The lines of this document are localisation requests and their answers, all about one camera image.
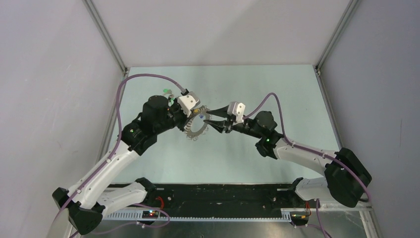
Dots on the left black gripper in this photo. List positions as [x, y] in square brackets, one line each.
[185, 119]

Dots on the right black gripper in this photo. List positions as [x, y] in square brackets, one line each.
[220, 125]

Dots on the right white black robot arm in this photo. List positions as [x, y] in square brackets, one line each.
[343, 177]

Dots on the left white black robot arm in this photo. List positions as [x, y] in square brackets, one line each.
[86, 201]

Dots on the left controller board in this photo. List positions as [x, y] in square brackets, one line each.
[149, 214]

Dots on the controller board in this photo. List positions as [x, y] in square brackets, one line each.
[149, 214]
[299, 219]

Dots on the right controller board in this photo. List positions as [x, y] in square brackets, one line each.
[299, 219]

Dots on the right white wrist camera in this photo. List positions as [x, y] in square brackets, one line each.
[237, 111]

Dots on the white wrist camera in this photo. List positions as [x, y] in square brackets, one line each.
[188, 102]
[237, 111]

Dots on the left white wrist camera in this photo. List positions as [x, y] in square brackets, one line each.
[188, 102]

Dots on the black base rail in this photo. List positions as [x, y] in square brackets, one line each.
[225, 201]

